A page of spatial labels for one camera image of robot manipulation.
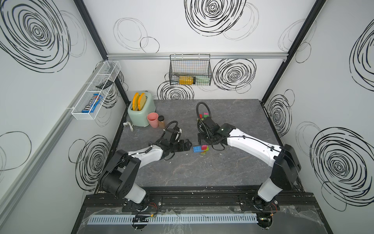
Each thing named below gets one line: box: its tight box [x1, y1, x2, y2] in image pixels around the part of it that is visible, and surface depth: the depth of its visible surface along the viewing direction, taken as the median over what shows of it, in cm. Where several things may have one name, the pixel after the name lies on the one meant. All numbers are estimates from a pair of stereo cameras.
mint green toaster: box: [127, 91, 156, 127], surface depth 98 cm
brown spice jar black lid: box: [157, 115, 165, 130], surface depth 100 cm
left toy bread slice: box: [131, 92, 140, 111], surface depth 93 cm
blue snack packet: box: [81, 93, 104, 114], surface depth 71 cm
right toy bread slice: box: [137, 92, 147, 111], surface depth 95 cm
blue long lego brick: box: [192, 145, 204, 154], surface depth 89 cm
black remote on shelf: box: [95, 79, 114, 90], surface depth 82 cm
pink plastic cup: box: [147, 112, 159, 129], surface depth 101 cm
